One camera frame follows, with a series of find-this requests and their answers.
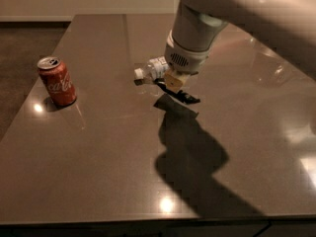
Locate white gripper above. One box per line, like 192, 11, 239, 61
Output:
164, 32, 209, 93

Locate clear plastic water bottle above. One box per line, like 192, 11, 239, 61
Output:
134, 56, 169, 83

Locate red coca-cola can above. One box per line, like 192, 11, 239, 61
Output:
38, 56, 77, 107

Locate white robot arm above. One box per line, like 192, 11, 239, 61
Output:
165, 0, 316, 93

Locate black rxbar chocolate wrapper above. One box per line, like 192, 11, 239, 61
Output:
154, 80, 200, 105

